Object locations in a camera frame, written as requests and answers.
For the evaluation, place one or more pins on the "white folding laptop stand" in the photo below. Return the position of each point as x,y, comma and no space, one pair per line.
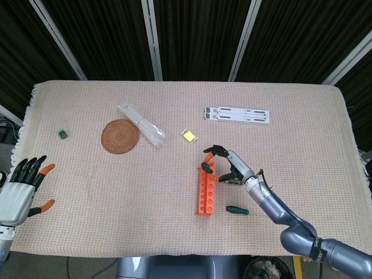
238,114

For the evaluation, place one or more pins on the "grey robot torso base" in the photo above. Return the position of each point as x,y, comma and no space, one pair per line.
174,268

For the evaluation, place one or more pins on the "bundle of clear plastic tubes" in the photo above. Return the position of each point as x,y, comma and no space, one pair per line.
145,128

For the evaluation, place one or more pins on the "white partition frame post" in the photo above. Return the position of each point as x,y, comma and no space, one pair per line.
59,40
348,64
10,114
152,40
244,40

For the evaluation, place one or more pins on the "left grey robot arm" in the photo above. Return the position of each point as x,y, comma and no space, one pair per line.
5,241

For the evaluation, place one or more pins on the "black trash bin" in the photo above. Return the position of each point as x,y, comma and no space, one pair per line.
267,268

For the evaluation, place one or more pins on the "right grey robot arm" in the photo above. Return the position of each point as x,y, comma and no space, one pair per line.
273,203

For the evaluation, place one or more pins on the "round woven rattan coaster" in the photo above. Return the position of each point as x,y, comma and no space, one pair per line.
116,138

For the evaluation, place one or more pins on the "thick teal black screwdriver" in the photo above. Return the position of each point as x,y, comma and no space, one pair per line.
236,210

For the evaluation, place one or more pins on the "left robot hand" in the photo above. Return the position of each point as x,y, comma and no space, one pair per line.
14,203

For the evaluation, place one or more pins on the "beige woven tablecloth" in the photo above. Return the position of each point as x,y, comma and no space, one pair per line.
116,203

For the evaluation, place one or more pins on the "small green box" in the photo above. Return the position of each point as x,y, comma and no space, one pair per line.
62,133

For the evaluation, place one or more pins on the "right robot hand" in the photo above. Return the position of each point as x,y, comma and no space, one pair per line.
241,168

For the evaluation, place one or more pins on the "slim green black screwdriver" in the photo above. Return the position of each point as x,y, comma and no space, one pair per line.
207,168

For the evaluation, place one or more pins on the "small yellow packet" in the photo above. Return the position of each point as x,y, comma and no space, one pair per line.
189,136

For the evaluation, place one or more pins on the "silver black precision screwdriver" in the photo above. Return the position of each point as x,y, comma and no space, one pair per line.
232,182

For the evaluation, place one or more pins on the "orange screwdriver holder rack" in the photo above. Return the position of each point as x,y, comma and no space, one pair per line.
206,200

